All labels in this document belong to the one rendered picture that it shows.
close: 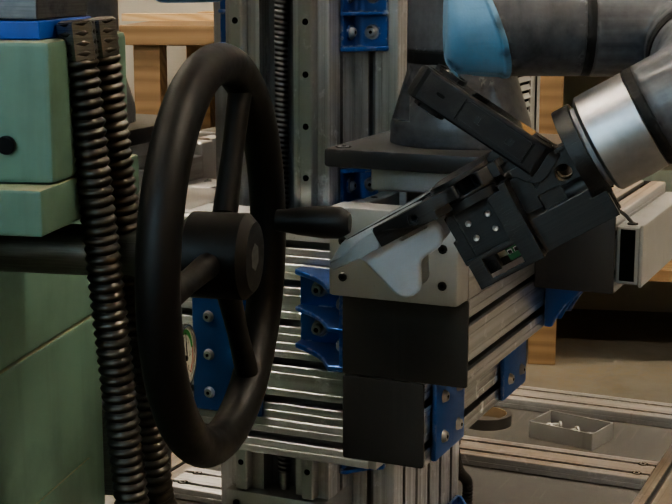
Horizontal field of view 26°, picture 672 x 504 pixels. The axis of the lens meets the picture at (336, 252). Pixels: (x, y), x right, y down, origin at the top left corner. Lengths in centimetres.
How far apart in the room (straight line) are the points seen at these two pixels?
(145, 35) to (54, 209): 283
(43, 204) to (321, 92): 82
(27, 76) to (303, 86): 79
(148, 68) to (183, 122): 289
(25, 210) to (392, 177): 66
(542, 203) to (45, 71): 37
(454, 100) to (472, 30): 6
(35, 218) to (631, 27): 46
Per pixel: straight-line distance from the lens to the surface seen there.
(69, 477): 124
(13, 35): 94
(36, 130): 93
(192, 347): 134
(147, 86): 378
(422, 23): 153
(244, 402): 106
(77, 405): 125
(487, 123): 105
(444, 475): 203
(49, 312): 118
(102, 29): 99
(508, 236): 105
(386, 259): 108
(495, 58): 110
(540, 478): 234
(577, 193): 106
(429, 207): 104
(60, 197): 94
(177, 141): 88
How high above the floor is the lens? 101
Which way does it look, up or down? 11 degrees down
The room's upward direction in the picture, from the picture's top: straight up
